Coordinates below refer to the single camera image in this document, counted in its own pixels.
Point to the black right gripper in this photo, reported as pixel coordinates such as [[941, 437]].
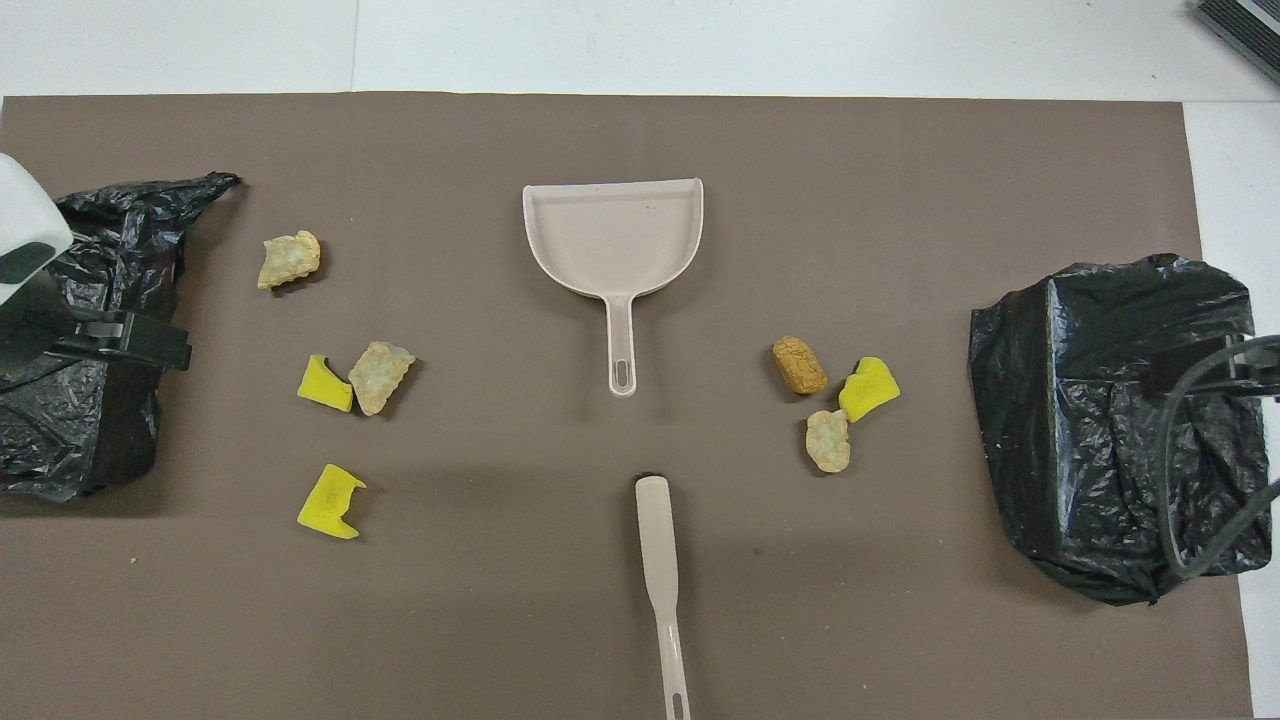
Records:
[[1258, 368]]

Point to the beige crumbly foam chunk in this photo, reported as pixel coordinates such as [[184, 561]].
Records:
[[290, 260], [828, 440], [380, 377]]

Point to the dark grey ribbed device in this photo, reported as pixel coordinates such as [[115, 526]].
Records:
[[1245, 25]]

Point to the brown paper table mat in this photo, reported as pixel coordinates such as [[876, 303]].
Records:
[[900, 600]]

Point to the yellow notched sponge piece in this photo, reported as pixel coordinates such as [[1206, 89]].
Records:
[[328, 500]]

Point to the brown cork-like chunk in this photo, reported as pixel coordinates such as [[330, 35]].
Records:
[[799, 365]]

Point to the beige plastic dustpan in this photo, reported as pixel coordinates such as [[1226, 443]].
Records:
[[610, 240]]

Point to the beige brush with black bristles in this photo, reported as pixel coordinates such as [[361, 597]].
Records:
[[657, 540]]

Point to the yellow sponge chunk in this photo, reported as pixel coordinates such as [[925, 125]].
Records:
[[868, 388]]

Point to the black bag lined bin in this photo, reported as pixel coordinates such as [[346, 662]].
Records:
[[1100, 330], [110, 430]]

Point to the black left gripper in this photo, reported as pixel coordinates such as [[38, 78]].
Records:
[[40, 335]]

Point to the yellow sponge wedge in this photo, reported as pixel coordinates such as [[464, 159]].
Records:
[[325, 385]]

